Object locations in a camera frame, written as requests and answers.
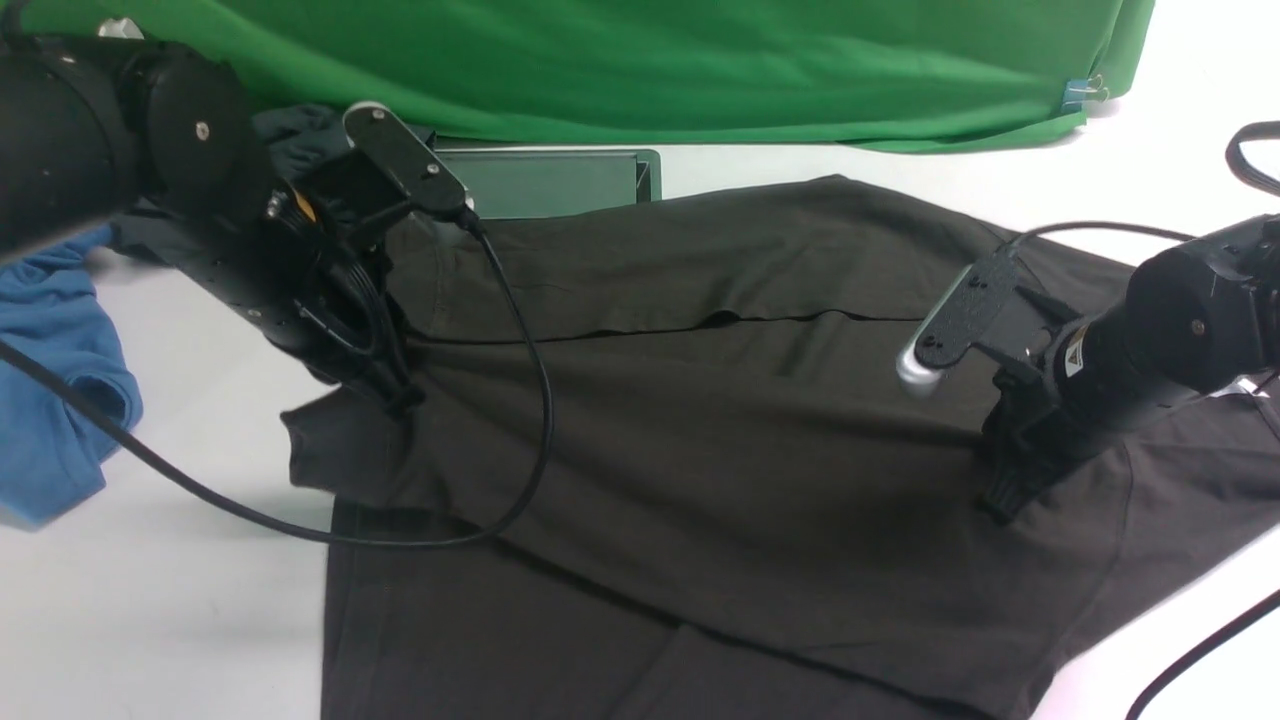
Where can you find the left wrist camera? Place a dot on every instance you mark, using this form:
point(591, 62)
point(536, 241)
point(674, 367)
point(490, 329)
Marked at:
point(410, 164)

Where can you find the dark teal crumpled garment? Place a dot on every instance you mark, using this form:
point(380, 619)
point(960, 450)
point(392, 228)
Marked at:
point(309, 148)

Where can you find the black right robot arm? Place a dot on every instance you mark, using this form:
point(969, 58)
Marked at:
point(1192, 320)

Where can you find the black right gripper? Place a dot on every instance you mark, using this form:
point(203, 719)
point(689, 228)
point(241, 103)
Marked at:
point(1071, 386)

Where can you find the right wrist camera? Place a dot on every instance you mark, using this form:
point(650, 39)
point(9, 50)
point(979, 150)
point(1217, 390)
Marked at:
point(979, 310)

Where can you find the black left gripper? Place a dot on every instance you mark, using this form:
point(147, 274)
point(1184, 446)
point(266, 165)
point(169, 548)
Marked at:
point(301, 260)

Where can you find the gray recessed cable tray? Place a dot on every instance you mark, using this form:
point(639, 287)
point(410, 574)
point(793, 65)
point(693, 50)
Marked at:
point(511, 184)

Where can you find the green backdrop cloth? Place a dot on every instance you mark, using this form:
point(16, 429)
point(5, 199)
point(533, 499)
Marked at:
point(921, 77)

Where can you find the blue binder clip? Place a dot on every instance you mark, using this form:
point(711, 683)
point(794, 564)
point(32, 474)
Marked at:
point(1078, 93)

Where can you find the dark gray long-sleeve top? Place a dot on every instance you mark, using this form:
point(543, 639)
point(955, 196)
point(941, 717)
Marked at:
point(744, 517)

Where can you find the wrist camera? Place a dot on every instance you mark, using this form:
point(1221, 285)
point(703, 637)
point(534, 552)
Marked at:
point(410, 164)
point(979, 310)

